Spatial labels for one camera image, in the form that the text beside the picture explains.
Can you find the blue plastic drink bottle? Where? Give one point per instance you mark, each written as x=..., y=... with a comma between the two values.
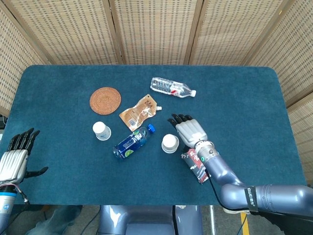
x=132, y=143

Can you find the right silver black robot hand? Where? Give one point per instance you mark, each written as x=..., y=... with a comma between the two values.
x=190, y=131

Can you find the yellow floor tape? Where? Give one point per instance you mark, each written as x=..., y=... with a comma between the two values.
x=245, y=225

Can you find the white sneaker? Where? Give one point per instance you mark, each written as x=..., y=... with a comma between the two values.
x=232, y=211

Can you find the blue felt table cover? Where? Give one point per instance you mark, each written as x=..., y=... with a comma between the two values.
x=73, y=171

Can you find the grey robot torso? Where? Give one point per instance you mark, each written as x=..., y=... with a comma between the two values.
x=146, y=220

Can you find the round woven rattan coaster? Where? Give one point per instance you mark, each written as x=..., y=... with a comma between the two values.
x=105, y=101

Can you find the brown spouted drink pouch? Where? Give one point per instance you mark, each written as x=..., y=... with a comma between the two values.
x=139, y=112

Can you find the white metal table leg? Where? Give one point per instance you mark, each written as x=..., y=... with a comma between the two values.
x=212, y=220

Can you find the woven bamboo screen panel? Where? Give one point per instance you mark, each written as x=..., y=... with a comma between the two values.
x=303, y=137
x=232, y=29
x=156, y=29
x=17, y=61
x=293, y=49
x=73, y=29

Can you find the black trousers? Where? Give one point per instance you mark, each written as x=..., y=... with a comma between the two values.
x=281, y=225

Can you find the clear plastic water bottle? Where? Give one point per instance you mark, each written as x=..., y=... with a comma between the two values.
x=168, y=86

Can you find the black red card box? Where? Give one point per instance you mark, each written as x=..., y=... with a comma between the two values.
x=193, y=164

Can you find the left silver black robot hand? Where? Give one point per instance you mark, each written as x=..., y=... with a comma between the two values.
x=13, y=164

